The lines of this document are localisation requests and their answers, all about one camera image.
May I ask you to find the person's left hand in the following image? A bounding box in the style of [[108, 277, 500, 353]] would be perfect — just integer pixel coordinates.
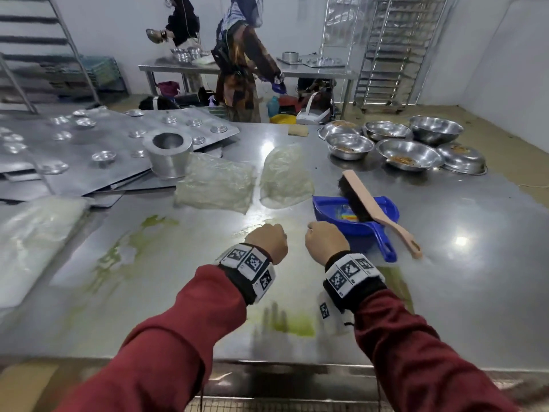
[[244, 223, 289, 266]]

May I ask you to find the person's right hand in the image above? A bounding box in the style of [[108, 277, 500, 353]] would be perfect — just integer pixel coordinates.
[[305, 221, 351, 267]]

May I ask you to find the person's left forearm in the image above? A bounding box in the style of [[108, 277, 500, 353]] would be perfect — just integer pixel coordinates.
[[56, 265, 248, 412]]

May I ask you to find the person's right forearm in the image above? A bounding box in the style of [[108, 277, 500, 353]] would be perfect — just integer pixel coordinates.
[[354, 289, 520, 412]]

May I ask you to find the blue plastic dustpan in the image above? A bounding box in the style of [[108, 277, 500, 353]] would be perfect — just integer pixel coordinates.
[[312, 195, 401, 263]]

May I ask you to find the black marker wristband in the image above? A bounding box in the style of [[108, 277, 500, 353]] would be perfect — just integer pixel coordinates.
[[214, 243, 276, 306], [323, 251, 387, 314]]

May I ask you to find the wooden hand brush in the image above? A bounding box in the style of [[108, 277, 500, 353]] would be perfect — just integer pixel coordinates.
[[338, 170, 424, 260]]

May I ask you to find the white marker tag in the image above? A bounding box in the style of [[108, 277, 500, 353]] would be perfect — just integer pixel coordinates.
[[317, 292, 355, 338]]

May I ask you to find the white box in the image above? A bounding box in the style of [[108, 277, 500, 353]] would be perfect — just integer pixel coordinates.
[[295, 92, 332, 126]]

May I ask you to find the group of steel bowls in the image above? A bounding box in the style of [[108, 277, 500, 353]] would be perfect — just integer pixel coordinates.
[[317, 115, 488, 176]]

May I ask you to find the steel work table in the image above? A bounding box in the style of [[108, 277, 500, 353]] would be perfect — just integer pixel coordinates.
[[138, 55, 359, 121]]

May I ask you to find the metal cylinder mould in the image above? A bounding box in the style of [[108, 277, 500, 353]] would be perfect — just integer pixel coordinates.
[[142, 129, 194, 180]]

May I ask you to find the flat metal mould tray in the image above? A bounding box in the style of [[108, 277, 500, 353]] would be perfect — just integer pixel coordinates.
[[301, 56, 346, 68]]

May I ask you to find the steel tray rack trolley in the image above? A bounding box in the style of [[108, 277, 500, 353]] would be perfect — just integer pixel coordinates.
[[353, 0, 452, 115]]

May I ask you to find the metal tray with round moulds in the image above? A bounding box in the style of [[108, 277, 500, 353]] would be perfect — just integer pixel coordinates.
[[41, 106, 241, 199], [0, 108, 110, 202]]

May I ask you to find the plastic covered rack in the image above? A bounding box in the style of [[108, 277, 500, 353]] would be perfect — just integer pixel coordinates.
[[319, 0, 366, 61]]

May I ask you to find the pile of small metal moulds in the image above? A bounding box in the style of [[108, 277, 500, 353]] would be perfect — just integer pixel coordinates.
[[170, 46, 204, 64]]

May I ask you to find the stack of blue crates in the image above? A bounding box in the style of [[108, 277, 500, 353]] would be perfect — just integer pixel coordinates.
[[51, 56, 130, 98]]

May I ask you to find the large clear plastic bag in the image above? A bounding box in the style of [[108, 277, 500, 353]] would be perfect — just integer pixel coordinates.
[[0, 196, 92, 310]]

